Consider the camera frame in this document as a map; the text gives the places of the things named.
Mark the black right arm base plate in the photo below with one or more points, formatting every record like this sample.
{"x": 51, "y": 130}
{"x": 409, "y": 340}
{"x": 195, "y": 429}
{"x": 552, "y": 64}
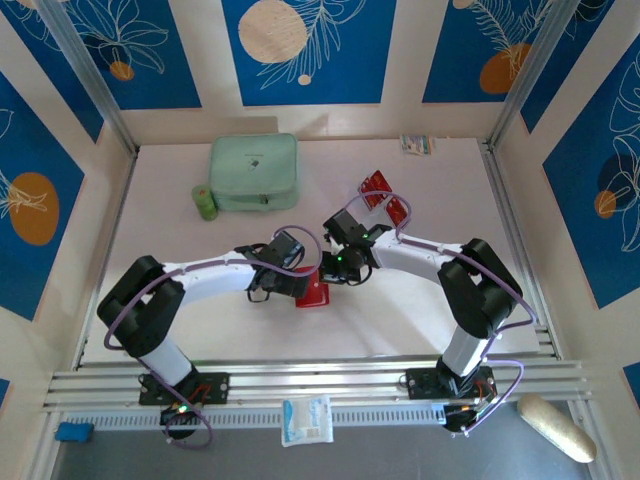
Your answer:
{"x": 420, "y": 384}

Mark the small printed paper packet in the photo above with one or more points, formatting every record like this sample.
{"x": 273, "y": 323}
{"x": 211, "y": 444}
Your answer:
{"x": 416, "y": 145}

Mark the aluminium front rail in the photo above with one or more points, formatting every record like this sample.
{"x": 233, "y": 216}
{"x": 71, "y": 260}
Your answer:
{"x": 310, "y": 380}

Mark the green tape roll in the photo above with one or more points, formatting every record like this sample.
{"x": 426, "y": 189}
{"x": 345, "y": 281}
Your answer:
{"x": 204, "y": 202}

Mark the blue sponge block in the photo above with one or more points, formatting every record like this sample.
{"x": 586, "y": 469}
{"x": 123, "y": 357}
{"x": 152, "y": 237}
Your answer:
{"x": 75, "y": 432}

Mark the beige glitter pouch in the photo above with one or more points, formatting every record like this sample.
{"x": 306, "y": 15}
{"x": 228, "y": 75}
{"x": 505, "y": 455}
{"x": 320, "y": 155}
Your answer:
{"x": 555, "y": 425}

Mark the mint green zipper pouch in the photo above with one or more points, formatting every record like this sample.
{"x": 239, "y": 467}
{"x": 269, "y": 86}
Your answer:
{"x": 250, "y": 165}

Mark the red card holder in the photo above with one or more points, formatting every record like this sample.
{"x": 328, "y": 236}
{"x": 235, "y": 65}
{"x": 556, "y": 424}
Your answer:
{"x": 315, "y": 295}

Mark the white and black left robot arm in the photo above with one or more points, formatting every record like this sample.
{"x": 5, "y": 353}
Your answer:
{"x": 215, "y": 277}

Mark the aluminium side rail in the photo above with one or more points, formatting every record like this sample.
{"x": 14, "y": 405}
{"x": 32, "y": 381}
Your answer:
{"x": 112, "y": 235}
{"x": 517, "y": 240}

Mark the clear acrylic card tray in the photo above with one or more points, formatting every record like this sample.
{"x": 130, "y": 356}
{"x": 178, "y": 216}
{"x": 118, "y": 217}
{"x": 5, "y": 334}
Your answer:
{"x": 384, "y": 197}

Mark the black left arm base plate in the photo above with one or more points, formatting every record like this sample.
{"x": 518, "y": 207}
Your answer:
{"x": 215, "y": 387}

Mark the black connector module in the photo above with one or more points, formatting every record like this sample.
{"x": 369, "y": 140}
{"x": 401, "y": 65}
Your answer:
{"x": 462, "y": 420}
{"x": 177, "y": 415}

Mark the aluminium frame post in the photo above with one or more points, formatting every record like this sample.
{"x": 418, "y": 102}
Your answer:
{"x": 90, "y": 75}
{"x": 532, "y": 75}

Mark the white and blue wipes packet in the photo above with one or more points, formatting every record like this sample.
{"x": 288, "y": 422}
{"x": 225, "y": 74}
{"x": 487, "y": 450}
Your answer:
{"x": 305, "y": 422}

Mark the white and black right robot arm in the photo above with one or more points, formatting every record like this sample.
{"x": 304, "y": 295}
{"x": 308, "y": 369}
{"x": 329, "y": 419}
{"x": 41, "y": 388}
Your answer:
{"x": 410, "y": 252}

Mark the red credit card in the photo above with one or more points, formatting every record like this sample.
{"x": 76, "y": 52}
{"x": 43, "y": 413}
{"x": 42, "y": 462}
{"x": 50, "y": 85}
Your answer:
{"x": 398, "y": 210}
{"x": 376, "y": 187}

